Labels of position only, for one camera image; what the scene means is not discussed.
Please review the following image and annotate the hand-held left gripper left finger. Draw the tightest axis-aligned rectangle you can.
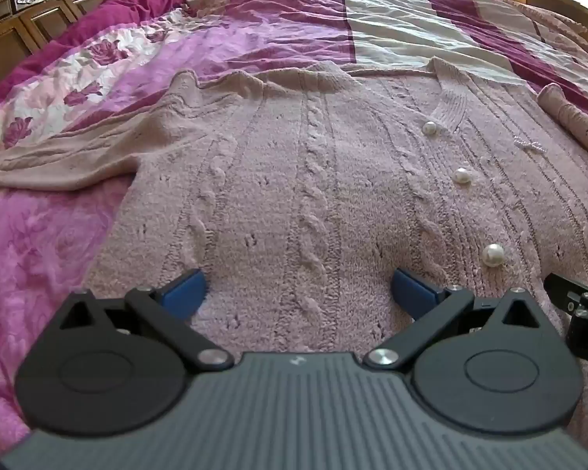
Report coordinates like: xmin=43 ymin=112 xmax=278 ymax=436
xmin=59 ymin=268 xmax=235 ymax=373

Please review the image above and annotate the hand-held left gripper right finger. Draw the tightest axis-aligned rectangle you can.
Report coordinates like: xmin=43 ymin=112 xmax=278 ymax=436
xmin=363 ymin=268 xmax=544 ymax=371

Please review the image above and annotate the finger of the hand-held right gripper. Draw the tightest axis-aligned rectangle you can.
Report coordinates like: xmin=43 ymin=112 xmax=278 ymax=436
xmin=544 ymin=273 xmax=588 ymax=315

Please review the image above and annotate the pink knit cardigan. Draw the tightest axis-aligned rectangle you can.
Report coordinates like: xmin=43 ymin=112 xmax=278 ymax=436
xmin=0 ymin=58 xmax=588 ymax=422

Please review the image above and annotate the pink floral striped bedspread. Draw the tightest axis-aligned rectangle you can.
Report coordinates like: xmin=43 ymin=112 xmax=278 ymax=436
xmin=0 ymin=0 xmax=588 ymax=456

